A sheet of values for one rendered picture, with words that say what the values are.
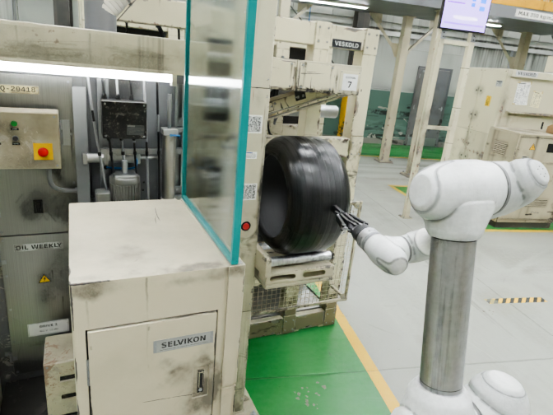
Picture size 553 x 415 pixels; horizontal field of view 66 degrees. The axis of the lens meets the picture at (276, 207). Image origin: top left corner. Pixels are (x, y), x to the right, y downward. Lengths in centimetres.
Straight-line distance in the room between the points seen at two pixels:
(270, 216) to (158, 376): 127
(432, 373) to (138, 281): 72
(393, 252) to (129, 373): 90
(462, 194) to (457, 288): 22
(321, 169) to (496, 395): 104
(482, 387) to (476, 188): 55
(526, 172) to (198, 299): 81
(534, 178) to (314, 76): 132
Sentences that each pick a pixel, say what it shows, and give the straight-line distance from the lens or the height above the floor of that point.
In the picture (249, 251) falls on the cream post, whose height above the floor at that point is 94.
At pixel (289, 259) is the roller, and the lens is 197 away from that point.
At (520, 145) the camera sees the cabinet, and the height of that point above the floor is 110.
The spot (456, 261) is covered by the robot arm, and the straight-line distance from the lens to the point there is 105.
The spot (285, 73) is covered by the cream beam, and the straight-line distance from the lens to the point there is 211.
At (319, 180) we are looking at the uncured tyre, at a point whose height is 131.
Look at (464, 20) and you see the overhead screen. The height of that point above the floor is 244.
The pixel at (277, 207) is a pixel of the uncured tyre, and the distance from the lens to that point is 229.
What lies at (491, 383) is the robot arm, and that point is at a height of 102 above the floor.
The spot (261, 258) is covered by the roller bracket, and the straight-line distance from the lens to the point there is 192.
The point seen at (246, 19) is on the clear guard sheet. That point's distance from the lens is 97.
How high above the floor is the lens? 174
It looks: 18 degrees down
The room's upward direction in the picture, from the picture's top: 6 degrees clockwise
